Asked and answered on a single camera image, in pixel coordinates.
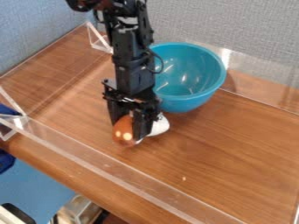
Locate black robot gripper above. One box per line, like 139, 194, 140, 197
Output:
103, 52, 160, 140

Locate brown white toy mushroom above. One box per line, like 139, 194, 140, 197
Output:
112, 114, 170, 147

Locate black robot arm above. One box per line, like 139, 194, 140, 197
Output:
65, 0, 160, 140

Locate blue plastic bowl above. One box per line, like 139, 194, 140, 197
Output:
151, 42, 227, 113

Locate clear acrylic front barrier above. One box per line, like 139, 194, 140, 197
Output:
12, 116, 244, 224

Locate clear acrylic barrier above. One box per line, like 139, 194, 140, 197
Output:
192, 41, 299, 115
12, 116, 244, 224

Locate blue cloth object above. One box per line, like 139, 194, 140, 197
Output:
0, 103, 21, 175

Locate clear acrylic back barrier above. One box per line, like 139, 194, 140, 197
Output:
192, 41, 299, 115

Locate clear box under table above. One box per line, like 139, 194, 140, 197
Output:
51, 194, 103, 224

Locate black white object bottom left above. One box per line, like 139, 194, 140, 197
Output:
0, 203, 36, 224

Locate clear acrylic corner bracket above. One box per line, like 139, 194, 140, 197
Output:
87, 22, 114, 54

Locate clear acrylic left bracket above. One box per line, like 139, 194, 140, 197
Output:
0, 86, 27, 141

